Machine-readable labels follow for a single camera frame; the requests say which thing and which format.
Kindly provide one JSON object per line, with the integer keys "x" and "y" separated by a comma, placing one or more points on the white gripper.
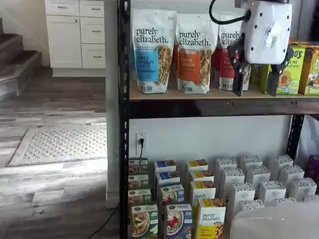
{"x": 259, "y": 37}

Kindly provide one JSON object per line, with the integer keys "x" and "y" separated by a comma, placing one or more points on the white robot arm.
{"x": 274, "y": 224}

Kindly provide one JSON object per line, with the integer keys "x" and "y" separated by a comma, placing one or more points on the small green food box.
{"x": 255, "y": 74}

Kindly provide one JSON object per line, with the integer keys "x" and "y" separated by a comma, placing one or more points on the lime green food box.
{"x": 292, "y": 79}

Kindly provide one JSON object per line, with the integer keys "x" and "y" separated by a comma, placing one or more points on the orange food box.
{"x": 304, "y": 42}

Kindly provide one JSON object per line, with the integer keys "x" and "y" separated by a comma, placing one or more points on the white patterned carton box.
{"x": 302, "y": 186}
{"x": 251, "y": 160}
{"x": 250, "y": 205}
{"x": 284, "y": 200}
{"x": 258, "y": 174}
{"x": 233, "y": 175}
{"x": 241, "y": 194}
{"x": 272, "y": 190}
{"x": 281, "y": 161}
{"x": 225, "y": 162}
{"x": 291, "y": 173}
{"x": 311, "y": 197}

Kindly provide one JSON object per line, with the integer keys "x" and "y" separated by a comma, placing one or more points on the yellow purely elizabeth box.
{"x": 201, "y": 175}
{"x": 211, "y": 219}
{"x": 197, "y": 164}
{"x": 203, "y": 191}

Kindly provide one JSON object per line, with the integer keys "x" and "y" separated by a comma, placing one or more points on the purple box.
{"x": 313, "y": 165}

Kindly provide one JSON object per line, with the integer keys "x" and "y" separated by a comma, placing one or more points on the black metal shelf rack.
{"x": 123, "y": 74}

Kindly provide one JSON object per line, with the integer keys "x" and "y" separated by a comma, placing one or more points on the green apple cinnamon oatmeal box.
{"x": 139, "y": 196}
{"x": 144, "y": 221}
{"x": 138, "y": 181}
{"x": 135, "y": 165}

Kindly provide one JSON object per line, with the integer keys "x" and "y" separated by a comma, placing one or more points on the red label granola bag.
{"x": 228, "y": 72}
{"x": 215, "y": 62}

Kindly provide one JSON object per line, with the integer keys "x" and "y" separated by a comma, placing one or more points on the orange label granola bag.
{"x": 194, "y": 49}

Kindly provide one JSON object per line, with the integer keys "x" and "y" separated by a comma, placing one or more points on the white plastic bag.
{"x": 309, "y": 137}

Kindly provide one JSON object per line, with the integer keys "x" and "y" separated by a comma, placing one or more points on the blue label granola bag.
{"x": 149, "y": 49}

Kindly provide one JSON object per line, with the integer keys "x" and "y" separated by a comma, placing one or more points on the white drawer cabinet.
{"x": 74, "y": 37}

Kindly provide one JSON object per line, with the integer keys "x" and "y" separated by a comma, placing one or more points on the grey patterned rug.
{"x": 62, "y": 145}

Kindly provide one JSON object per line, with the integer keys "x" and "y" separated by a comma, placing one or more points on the wooden staircase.
{"x": 17, "y": 64}

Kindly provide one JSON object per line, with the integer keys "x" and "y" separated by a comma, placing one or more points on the white wall outlet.
{"x": 141, "y": 147}

